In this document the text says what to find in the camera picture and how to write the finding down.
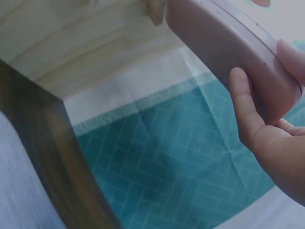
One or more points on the person's legs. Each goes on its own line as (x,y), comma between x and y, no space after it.
(21,181)

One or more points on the person's right hand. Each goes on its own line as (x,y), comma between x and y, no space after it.
(274,152)

